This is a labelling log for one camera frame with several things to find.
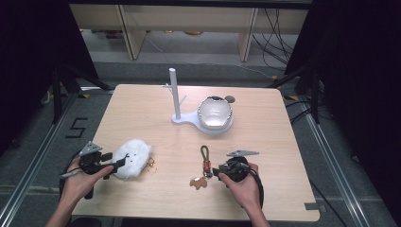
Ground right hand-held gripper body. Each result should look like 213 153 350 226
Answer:
219 149 260 183

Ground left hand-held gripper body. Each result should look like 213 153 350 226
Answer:
78 141 105 201

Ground white fluffy plush keychain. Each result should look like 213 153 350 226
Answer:
112 138 158 182

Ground rope keychain with brown charm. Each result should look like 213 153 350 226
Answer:
188 145 214 191

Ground white stand with hooks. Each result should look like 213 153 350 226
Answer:
163 67 235 136

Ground person's right hand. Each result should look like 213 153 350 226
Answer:
218 162 263 212

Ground person's left hand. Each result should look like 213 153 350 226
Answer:
60 157 115 206

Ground black tripod stand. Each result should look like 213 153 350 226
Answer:
51 61 115 125
268 61 324 125

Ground light wooden shelf unit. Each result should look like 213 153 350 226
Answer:
69 3 309 62

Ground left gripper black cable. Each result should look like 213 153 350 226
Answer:
58 150 83 202

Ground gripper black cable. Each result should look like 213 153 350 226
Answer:
58 150 83 202
249 166 265 210

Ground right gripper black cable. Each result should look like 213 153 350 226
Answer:
249 166 265 210

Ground aluminium floor rail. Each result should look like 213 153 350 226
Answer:
301 94 371 227
0 91 80 227

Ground black floor cables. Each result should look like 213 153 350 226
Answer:
285 98 318 126

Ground bundle of black cables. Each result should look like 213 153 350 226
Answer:
252 8 300 71

